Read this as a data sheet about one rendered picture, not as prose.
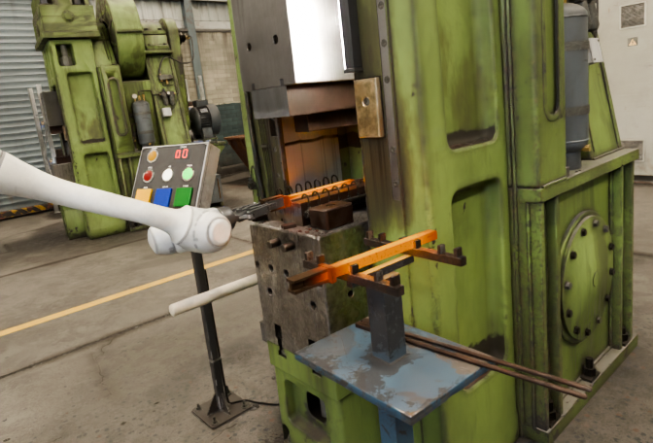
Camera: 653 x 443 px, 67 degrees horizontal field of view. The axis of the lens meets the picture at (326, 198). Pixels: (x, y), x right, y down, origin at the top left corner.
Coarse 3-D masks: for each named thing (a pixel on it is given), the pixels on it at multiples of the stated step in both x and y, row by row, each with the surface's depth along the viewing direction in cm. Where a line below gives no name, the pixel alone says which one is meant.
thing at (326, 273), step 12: (408, 240) 121; (432, 240) 126; (372, 252) 115; (384, 252) 115; (396, 252) 118; (324, 264) 108; (336, 264) 109; (348, 264) 109; (360, 264) 111; (300, 276) 103; (312, 276) 103; (324, 276) 106; (336, 276) 107; (300, 288) 103; (312, 288) 103
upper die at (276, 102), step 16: (256, 96) 165; (272, 96) 158; (288, 96) 152; (304, 96) 156; (320, 96) 161; (336, 96) 165; (352, 96) 170; (256, 112) 166; (272, 112) 159; (288, 112) 153; (304, 112) 157; (320, 112) 161
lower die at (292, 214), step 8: (352, 184) 180; (360, 184) 182; (320, 192) 170; (336, 192) 170; (344, 192) 171; (352, 192) 174; (360, 192) 176; (296, 200) 164; (304, 200) 163; (312, 200) 162; (336, 200) 169; (288, 208) 164; (296, 208) 160; (304, 208) 160; (360, 208) 177; (272, 216) 172; (280, 216) 169; (288, 216) 165; (296, 216) 161; (296, 224) 162; (304, 224) 160
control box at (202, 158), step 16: (192, 144) 193; (208, 144) 190; (144, 160) 201; (160, 160) 198; (176, 160) 194; (192, 160) 191; (208, 160) 190; (160, 176) 195; (176, 176) 192; (192, 176) 188; (208, 176) 190; (192, 192) 186; (208, 192) 190; (176, 208) 187; (208, 208) 189
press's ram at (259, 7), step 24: (240, 0) 160; (264, 0) 150; (288, 0) 143; (312, 0) 149; (336, 0) 156; (240, 24) 163; (264, 24) 153; (288, 24) 145; (312, 24) 150; (336, 24) 156; (240, 48) 165; (264, 48) 155; (288, 48) 147; (312, 48) 151; (336, 48) 157; (240, 72) 169; (264, 72) 158; (288, 72) 149; (312, 72) 151; (336, 72) 158
